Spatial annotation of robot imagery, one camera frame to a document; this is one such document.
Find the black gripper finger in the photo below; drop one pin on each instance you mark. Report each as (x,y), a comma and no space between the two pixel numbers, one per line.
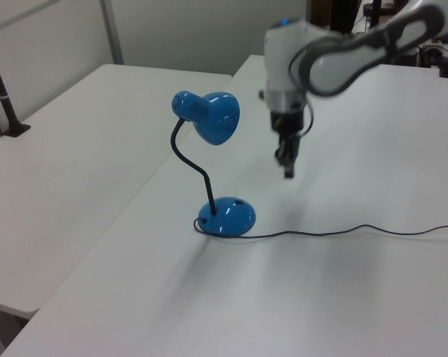
(290,163)
(281,152)

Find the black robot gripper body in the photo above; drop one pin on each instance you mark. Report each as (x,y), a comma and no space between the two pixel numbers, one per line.
(287,122)

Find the blue gooseneck desk lamp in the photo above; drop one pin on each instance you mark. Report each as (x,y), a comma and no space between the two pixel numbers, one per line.
(223,219)

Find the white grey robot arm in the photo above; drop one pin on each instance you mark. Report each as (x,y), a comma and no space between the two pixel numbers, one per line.
(283,56)

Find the white side table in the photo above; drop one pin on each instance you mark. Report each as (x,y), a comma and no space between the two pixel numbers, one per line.
(78,167)

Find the black pole with base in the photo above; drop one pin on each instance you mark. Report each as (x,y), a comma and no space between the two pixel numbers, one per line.
(6,111)

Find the grey partition post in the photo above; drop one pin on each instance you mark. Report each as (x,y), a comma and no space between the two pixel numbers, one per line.
(112,33)

